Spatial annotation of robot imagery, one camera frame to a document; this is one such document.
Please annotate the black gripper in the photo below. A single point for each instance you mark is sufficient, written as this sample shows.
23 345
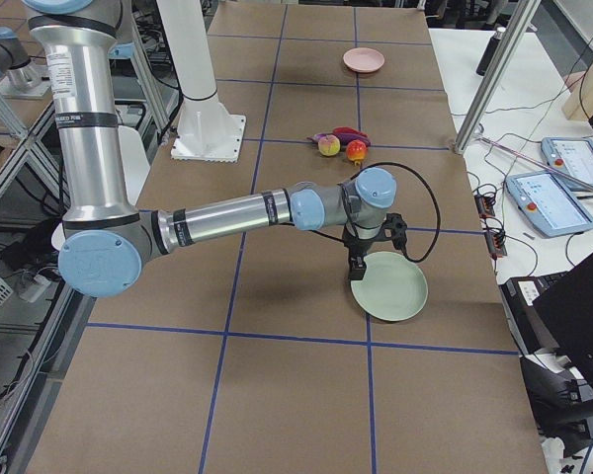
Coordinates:
358 243

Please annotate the red pomegranate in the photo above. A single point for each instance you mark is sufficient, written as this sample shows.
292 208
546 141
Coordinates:
356 151

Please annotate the yellow pink peach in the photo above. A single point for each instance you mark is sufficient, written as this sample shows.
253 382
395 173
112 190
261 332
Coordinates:
329 145

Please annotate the purple eggplant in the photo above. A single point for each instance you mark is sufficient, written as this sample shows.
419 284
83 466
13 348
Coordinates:
348 134

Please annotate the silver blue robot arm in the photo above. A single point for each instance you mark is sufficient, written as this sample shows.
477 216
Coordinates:
108 240

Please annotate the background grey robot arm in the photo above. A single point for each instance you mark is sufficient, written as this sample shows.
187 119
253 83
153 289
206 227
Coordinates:
20 76

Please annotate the green plate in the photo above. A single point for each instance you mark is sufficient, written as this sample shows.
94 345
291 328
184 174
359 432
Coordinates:
393 289

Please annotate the near teach pendant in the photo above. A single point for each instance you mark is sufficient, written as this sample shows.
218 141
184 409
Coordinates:
548 204

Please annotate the teach pendant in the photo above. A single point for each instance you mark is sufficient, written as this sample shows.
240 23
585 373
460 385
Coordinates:
571 156
548 204

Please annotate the pink plate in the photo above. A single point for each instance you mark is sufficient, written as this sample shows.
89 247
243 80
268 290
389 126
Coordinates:
363 60

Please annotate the black laptop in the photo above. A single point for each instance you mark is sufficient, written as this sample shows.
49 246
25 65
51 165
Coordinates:
554 312

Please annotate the black bottle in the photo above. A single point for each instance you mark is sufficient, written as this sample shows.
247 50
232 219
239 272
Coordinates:
489 51

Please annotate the far teach pendant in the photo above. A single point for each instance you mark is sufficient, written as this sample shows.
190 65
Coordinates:
571 156

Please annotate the white chair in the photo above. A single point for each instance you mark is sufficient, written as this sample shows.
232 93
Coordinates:
128 163

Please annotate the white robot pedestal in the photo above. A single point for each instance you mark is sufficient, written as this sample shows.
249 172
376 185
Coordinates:
206 131

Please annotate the aluminium frame post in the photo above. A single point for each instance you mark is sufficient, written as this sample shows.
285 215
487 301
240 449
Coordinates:
505 50

